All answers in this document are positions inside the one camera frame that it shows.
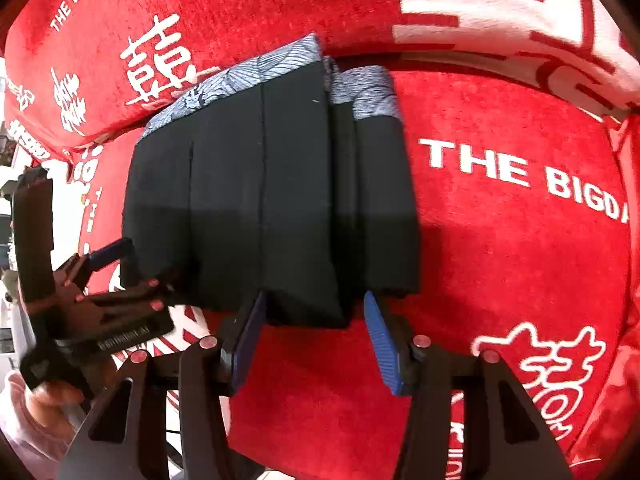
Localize black pants with grey lining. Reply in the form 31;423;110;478
120;35;420;328

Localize pink sleeved left forearm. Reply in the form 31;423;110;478
1;370;76;479

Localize person's left hand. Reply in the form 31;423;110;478
21;356;116;418

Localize red sofa back cushion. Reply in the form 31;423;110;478
3;0;639;159

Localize red sofa seat cover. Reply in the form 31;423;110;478
79;70;639;479

